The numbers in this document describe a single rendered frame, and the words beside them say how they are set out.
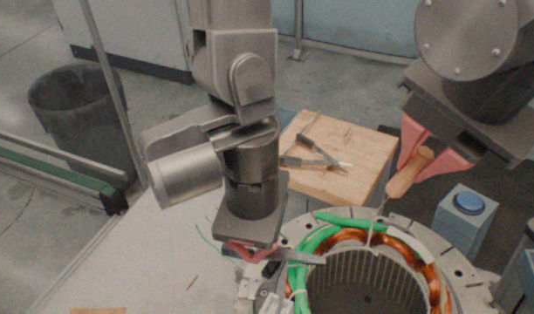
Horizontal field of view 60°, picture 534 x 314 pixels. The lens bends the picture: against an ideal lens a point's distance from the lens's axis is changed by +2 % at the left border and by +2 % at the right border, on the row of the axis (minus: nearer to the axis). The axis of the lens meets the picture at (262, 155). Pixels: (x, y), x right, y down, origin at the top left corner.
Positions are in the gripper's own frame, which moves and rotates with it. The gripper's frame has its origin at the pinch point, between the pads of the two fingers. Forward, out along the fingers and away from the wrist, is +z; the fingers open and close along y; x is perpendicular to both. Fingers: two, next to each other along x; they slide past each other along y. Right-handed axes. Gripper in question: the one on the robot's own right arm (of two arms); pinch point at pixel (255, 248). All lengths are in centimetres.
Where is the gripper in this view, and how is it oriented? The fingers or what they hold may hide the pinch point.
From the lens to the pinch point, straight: 56.4
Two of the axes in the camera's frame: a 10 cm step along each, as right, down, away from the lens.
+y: -2.3, 6.8, -6.9
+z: 0.2, 7.2, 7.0
